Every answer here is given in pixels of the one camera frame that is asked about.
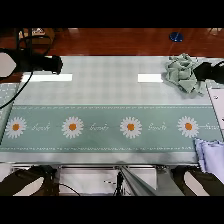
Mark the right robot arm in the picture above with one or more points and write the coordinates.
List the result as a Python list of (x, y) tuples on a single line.
[(213, 71)]

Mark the silver frame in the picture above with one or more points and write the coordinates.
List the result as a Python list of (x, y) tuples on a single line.
[(140, 186)]

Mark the light purple garment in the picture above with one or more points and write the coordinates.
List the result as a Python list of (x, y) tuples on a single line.
[(211, 156)]

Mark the blue round disc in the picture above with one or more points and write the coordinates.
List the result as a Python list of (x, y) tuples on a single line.
[(176, 36)]

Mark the pale green T-shirt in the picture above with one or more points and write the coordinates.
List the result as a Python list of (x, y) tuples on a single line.
[(181, 73)]

